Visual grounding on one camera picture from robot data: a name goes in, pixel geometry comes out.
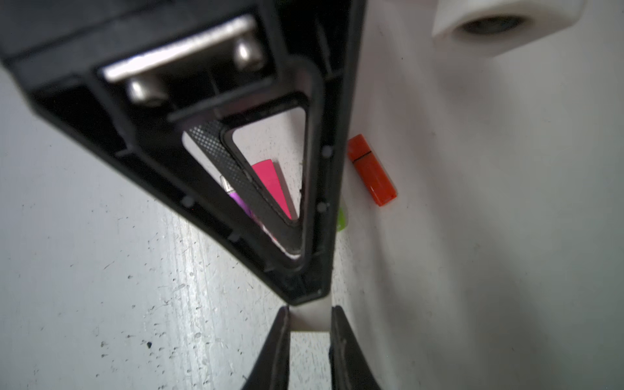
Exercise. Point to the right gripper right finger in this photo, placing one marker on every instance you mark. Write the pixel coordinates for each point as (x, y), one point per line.
(349, 367)

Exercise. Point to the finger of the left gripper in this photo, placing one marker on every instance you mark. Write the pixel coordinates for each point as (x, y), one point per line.
(215, 139)
(125, 79)

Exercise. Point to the clear usb cap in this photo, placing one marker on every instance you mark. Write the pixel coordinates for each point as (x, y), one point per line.
(312, 316)

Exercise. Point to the pink usb drive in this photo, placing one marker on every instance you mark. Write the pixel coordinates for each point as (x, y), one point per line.
(269, 173)

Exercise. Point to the green usb drive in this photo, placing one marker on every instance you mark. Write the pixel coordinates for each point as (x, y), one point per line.
(342, 219)

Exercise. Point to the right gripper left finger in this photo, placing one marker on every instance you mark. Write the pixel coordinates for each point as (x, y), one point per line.
(271, 369)

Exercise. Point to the red usb drive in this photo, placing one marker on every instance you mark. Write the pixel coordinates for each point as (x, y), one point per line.
(370, 171)

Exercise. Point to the purple usb drive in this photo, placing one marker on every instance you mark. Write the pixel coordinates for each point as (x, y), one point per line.
(232, 193)

